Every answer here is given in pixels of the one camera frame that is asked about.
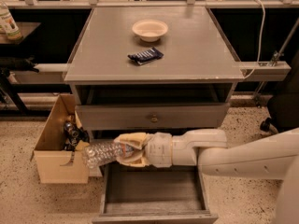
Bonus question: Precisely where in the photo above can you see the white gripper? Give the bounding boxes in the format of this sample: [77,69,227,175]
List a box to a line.
[114,133,172,168]

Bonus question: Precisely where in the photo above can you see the clear plastic water bottle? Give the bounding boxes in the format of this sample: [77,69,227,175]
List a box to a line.
[82,141,135,169]

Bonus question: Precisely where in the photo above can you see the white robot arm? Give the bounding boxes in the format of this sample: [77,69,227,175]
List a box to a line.
[114,128,299,224]

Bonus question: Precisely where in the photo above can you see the brass top drawer knob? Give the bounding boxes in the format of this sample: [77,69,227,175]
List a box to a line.
[150,115,158,123]

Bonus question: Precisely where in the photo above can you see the grey top drawer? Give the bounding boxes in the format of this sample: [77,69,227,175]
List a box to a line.
[76,104,229,130]

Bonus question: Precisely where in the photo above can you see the grey drawer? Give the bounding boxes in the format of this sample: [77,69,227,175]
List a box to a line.
[76,104,229,130]
[92,130,216,166]
[92,162,218,224]

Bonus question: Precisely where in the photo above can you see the grey middle drawer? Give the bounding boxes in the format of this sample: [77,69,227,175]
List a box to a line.
[92,130,216,166]

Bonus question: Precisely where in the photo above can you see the grey bottom drawer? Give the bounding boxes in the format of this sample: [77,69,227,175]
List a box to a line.
[92,162,218,224]

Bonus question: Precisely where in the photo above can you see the grey drawer cabinet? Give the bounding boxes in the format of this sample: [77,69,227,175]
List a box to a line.
[62,5,246,224]

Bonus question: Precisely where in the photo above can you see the green labelled bottle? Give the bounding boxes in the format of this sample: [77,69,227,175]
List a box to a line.
[0,1,22,41]

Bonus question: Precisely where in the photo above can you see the yellow sponge in box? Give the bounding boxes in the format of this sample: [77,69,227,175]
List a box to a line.
[76,140,89,151]

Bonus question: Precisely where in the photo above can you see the dark cans in box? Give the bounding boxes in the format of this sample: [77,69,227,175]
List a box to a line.
[64,121,90,151]

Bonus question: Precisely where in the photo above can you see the cardboard box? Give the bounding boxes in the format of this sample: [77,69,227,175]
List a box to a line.
[34,94,90,184]

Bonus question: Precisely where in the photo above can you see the white paper bowl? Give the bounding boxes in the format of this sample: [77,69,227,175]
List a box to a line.
[132,20,168,42]

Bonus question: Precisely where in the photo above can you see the black office chair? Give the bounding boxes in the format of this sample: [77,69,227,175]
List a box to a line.
[260,51,299,133]

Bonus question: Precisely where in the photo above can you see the dark side table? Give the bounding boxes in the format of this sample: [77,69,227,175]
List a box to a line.
[0,22,40,114]

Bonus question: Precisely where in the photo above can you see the metal clamp rod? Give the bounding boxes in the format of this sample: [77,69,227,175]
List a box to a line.
[268,18,299,66]

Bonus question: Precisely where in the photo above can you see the white cable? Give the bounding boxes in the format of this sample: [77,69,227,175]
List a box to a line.
[243,0,266,80]

